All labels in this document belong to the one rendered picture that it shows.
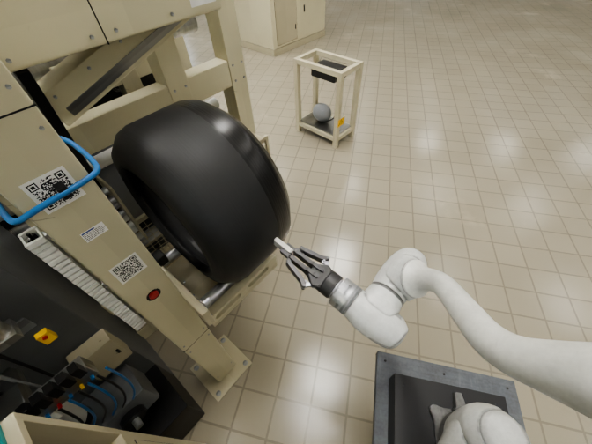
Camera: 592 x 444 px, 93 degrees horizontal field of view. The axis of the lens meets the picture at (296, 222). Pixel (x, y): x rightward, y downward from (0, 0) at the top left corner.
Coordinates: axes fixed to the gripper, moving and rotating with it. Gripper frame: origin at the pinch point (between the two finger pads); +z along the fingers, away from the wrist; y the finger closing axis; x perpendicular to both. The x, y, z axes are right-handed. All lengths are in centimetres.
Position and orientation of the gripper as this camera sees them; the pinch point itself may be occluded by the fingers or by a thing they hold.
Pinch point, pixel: (283, 247)
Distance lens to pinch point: 87.6
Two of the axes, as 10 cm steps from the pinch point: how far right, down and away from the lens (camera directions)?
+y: -6.4, 6.0, -4.8
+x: -0.7, 5.7, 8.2
